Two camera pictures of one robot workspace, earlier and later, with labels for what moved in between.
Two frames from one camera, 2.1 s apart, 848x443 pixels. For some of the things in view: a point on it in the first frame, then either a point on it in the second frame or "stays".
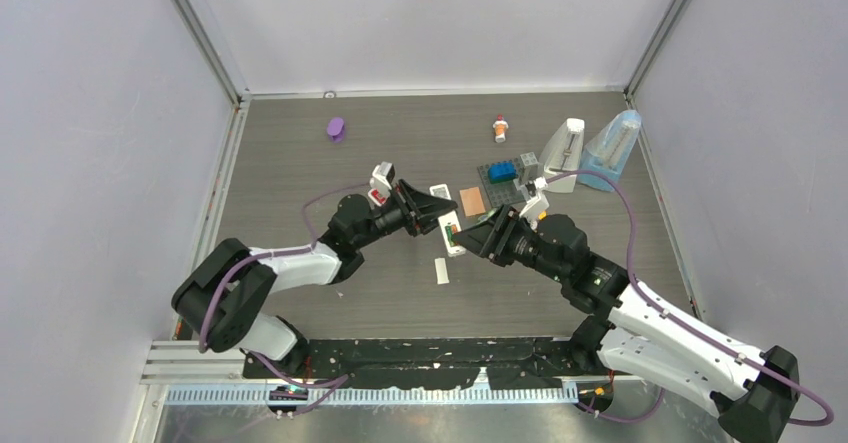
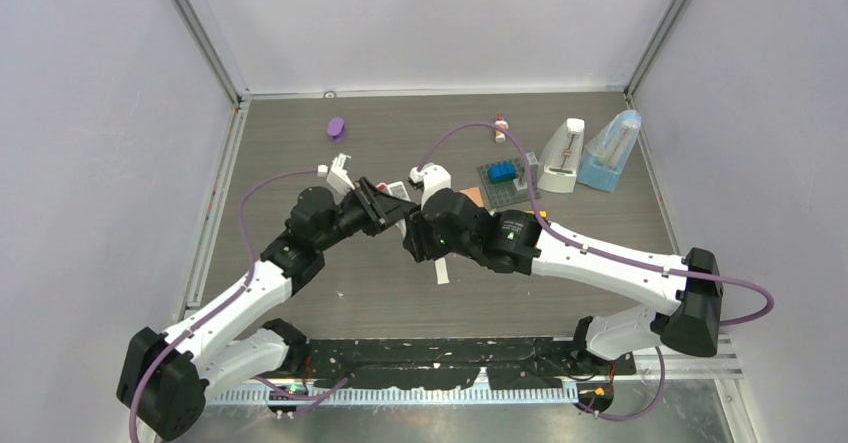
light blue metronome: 609,149 stays
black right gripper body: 502,255 to 423,237
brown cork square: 472,201 stays
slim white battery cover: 441,271 stays
